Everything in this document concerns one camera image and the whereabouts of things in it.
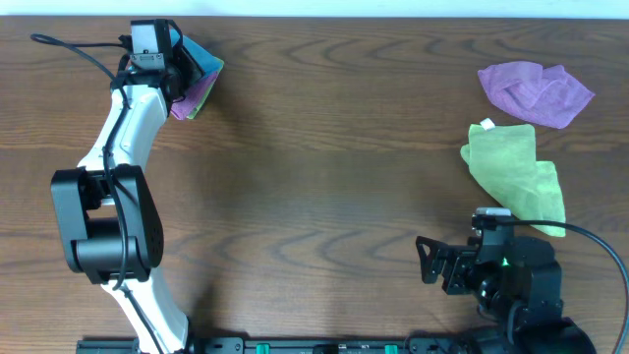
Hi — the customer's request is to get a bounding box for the blue microfiber cloth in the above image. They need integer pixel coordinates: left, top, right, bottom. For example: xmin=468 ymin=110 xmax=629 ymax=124
xmin=183 ymin=35 xmax=223 ymax=77

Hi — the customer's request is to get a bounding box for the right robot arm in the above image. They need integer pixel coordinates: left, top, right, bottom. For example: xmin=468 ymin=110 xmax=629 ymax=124
xmin=416 ymin=234 xmax=596 ymax=354

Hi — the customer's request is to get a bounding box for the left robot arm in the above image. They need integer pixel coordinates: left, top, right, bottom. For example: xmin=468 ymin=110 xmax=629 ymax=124
xmin=51 ymin=43 xmax=204 ymax=353

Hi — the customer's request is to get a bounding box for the folded green cloth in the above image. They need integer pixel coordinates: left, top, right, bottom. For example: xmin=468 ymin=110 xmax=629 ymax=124
xmin=186 ymin=62 xmax=224 ymax=120

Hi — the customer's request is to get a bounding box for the folded purple cloth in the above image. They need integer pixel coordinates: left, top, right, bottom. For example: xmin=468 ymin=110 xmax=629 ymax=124
xmin=171 ymin=71 xmax=219 ymax=120

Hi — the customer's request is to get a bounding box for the crumpled green cloth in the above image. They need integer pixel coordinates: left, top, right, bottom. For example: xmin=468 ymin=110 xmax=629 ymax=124
xmin=460 ymin=124 xmax=566 ymax=222

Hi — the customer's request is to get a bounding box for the crumpled purple cloth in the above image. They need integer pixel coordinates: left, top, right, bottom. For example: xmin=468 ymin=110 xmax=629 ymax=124
xmin=478 ymin=61 xmax=595 ymax=129

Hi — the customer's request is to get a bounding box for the right black cable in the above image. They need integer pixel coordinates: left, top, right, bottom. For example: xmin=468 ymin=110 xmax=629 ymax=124
xmin=479 ymin=218 xmax=629 ymax=354

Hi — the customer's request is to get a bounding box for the black cable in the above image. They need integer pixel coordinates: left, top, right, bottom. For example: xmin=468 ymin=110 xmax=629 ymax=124
xmin=479 ymin=218 xmax=629 ymax=354
xmin=29 ymin=18 xmax=186 ymax=354

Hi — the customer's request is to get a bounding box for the left black cable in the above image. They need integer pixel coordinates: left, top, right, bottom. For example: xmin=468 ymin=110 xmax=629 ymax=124
xmin=29 ymin=18 xmax=186 ymax=354

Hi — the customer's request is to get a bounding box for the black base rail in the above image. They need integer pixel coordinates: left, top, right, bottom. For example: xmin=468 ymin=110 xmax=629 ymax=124
xmin=76 ymin=335 xmax=492 ymax=354

